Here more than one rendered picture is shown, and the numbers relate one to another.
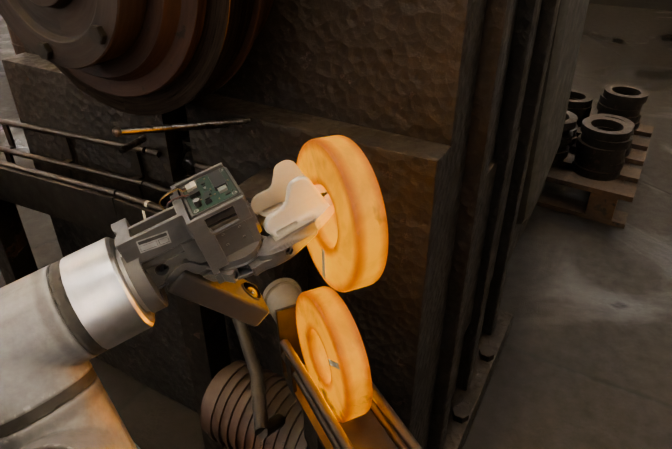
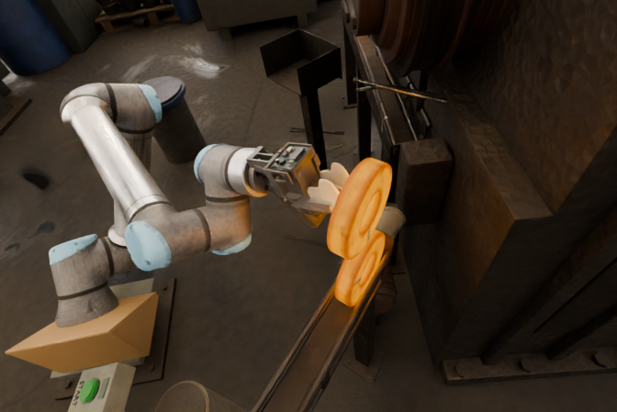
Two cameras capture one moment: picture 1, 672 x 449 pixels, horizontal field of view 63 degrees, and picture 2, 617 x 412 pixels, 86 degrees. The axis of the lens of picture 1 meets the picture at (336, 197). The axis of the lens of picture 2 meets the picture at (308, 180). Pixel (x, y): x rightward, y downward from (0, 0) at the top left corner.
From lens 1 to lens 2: 0.40 m
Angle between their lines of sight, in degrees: 53
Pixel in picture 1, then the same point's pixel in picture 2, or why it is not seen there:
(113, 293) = (239, 176)
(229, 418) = not seen: hidden behind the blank
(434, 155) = (521, 213)
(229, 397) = not seen: hidden behind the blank
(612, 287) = not seen: outside the picture
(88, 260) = (241, 157)
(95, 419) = (229, 215)
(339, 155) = (349, 183)
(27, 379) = (212, 186)
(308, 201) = (330, 194)
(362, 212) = (333, 224)
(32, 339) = (216, 173)
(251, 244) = (299, 194)
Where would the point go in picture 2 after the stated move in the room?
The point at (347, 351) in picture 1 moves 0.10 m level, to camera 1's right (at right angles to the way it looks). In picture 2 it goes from (343, 274) to (380, 321)
